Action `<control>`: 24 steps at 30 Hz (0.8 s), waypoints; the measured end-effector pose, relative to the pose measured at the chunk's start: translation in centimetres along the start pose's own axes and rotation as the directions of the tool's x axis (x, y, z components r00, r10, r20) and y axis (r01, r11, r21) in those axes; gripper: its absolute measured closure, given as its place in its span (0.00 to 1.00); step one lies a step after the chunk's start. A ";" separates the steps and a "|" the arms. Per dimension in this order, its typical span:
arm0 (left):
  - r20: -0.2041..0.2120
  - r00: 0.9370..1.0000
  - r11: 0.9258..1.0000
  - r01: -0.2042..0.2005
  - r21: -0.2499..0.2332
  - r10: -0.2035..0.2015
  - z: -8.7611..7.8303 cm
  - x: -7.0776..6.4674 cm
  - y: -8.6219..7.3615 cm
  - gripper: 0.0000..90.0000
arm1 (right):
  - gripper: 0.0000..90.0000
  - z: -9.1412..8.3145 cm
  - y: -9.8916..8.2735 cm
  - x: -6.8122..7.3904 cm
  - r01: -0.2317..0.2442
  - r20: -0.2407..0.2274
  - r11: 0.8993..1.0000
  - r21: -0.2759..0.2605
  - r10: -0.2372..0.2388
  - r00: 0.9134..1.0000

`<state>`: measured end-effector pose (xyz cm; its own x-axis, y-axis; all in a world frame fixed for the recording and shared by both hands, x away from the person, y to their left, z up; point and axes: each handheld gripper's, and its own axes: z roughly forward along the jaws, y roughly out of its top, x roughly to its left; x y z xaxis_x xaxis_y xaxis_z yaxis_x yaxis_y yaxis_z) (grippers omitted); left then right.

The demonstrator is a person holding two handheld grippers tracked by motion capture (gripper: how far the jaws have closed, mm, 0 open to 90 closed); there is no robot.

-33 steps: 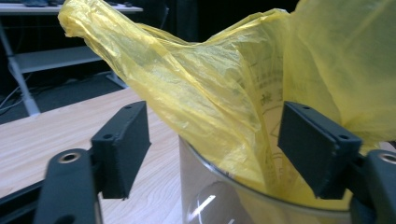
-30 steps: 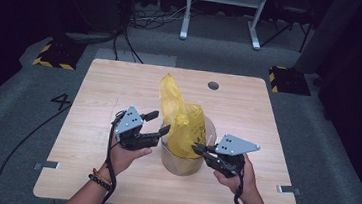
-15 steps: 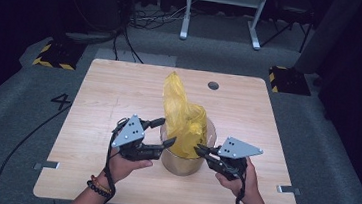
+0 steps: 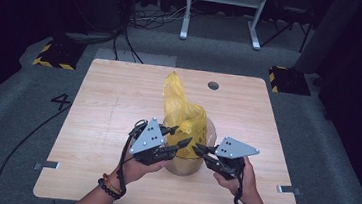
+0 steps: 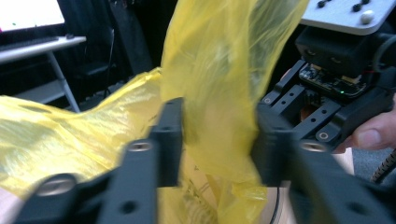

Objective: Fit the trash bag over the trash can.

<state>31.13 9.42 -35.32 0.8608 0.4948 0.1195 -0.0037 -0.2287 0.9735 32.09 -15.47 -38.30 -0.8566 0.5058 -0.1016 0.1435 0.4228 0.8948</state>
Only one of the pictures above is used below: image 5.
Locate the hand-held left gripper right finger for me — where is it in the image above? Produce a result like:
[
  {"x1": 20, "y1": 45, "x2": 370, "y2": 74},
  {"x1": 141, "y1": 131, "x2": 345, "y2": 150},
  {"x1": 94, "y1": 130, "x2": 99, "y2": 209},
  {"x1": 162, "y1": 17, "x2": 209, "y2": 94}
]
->
[{"x1": 251, "y1": 104, "x2": 393, "y2": 224}]

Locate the dark keyboard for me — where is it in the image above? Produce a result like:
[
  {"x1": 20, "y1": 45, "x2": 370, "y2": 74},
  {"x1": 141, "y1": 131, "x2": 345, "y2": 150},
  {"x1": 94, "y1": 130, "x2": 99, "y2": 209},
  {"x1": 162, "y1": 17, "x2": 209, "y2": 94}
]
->
[{"x1": 0, "y1": 35, "x2": 61, "y2": 52}]

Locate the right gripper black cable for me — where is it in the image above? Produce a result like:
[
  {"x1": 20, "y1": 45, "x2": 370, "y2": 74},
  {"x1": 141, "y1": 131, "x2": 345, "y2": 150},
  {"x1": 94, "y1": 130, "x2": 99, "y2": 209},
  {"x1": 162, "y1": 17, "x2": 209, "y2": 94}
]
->
[{"x1": 369, "y1": 148, "x2": 396, "y2": 185}]

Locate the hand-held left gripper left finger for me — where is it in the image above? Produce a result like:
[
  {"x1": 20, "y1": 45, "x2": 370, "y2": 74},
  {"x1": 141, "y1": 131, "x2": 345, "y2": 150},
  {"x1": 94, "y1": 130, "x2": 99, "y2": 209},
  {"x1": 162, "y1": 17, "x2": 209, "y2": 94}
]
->
[{"x1": 102, "y1": 97, "x2": 185, "y2": 224}]

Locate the white metal stand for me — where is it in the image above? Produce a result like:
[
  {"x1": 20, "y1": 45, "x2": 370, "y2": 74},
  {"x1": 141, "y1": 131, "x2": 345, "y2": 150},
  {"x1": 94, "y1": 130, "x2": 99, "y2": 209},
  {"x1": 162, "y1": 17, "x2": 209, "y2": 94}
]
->
[{"x1": 0, "y1": 35, "x2": 88, "y2": 114}]

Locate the bright monitor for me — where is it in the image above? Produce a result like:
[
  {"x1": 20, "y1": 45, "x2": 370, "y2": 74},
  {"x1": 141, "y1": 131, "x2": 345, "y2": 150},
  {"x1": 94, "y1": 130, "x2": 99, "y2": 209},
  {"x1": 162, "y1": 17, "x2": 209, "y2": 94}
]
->
[{"x1": 0, "y1": 0, "x2": 65, "y2": 33}]

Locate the yellow plastic bag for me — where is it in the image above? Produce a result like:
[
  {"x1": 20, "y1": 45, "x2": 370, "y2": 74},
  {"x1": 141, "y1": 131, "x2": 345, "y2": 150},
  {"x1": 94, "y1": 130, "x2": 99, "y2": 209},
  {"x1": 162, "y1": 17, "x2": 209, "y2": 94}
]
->
[{"x1": 0, "y1": 0, "x2": 310, "y2": 224}]

